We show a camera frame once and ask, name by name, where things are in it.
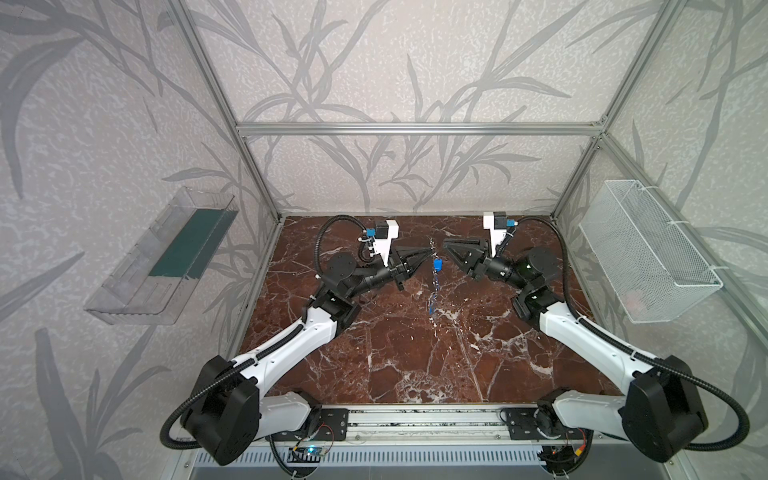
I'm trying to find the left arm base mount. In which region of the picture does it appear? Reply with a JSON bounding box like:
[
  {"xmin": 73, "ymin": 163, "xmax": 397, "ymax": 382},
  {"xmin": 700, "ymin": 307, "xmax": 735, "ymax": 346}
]
[{"xmin": 293, "ymin": 407, "xmax": 350, "ymax": 442}]

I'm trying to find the clear plastic wall shelf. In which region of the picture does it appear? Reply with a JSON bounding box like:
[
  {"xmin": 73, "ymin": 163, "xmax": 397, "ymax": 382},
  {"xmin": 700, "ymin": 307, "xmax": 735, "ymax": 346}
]
[{"xmin": 84, "ymin": 187, "xmax": 239, "ymax": 326}]

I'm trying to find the white wire mesh basket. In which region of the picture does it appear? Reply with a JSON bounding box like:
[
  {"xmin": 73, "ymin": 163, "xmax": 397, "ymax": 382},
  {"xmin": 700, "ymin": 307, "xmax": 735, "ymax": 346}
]
[{"xmin": 579, "ymin": 180, "xmax": 723, "ymax": 324}]

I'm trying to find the aluminium frame crossbar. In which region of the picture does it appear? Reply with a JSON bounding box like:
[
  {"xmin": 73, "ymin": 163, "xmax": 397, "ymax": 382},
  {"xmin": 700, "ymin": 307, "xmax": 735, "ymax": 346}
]
[{"xmin": 236, "ymin": 122, "xmax": 603, "ymax": 137}]

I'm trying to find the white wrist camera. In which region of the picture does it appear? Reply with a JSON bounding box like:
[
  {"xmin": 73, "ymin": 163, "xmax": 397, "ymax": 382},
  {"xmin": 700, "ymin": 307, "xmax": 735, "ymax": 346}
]
[
  {"xmin": 366, "ymin": 220, "xmax": 399, "ymax": 266},
  {"xmin": 483, "ymin": 211, "xmax": 509, "ymax": 257}
]

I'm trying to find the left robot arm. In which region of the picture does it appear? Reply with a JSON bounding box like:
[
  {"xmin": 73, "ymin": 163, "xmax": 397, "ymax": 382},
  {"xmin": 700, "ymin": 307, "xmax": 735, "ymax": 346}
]
[{"xmin": 159, "ymin": 247, "xmax": 431, "ymax": 465}]

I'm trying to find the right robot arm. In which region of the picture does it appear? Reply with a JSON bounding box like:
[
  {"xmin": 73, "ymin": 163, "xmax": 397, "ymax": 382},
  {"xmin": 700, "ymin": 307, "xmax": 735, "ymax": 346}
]
[{"xmin": 443, "ymin": 239, "xmax": 708, "ymax": 462}]

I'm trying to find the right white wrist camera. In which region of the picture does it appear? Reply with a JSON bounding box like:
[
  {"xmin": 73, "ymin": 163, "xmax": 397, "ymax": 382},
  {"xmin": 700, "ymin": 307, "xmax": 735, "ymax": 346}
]
[{"xmin": 483, "ymin": 211, "xmax": 509, "ymax": 257}]

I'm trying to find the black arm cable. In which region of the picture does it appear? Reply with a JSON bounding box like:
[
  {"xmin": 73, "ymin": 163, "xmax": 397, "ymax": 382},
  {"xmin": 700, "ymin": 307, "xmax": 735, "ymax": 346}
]
[
  {"xmin": 158, "ymin": 214, "xmax": 368, "ymax": 451},
  {"xmin": 506, "ymin": 217, "xmax": 751, "ymax": 452}
]

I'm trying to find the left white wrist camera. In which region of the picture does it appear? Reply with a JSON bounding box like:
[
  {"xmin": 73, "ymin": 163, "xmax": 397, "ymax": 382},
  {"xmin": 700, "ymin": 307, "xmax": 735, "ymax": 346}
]
[{"xmin": 366, "ymin": 220, "xmax": 399, "ymax": 266}]

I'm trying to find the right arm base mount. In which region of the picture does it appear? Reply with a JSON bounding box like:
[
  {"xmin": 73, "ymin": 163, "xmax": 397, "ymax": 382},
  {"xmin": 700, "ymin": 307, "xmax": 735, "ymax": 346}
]
[{"xmin": 499, "ymin": 405, "xmax": 584, "ymax": 442}]

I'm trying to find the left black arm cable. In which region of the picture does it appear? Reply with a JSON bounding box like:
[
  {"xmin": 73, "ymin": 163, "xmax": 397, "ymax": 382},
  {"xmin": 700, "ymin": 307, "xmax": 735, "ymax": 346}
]
[{"xmin": 158, "ymin": 214, "xmax": 368, "ymax": 451}]

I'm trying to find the green circuit board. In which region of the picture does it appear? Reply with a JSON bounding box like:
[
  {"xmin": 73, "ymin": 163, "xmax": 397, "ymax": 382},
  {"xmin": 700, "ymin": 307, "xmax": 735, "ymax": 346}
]
[{"xmin": 289, "ymin": 445, "xmax": 331, "ymax": 463}]

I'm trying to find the aluminium front rail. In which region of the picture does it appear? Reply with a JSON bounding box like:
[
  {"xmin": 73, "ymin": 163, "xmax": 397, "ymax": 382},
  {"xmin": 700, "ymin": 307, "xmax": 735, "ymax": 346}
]
[{"xmin": 173, "ymin": 403, "xmax": 625, "ymax": 448}]

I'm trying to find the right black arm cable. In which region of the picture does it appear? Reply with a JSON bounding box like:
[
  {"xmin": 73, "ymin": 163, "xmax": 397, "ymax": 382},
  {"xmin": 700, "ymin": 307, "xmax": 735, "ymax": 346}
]
[{"xmin": 506, "ymin": 217, "xmax": 751, "ymax": 452}]

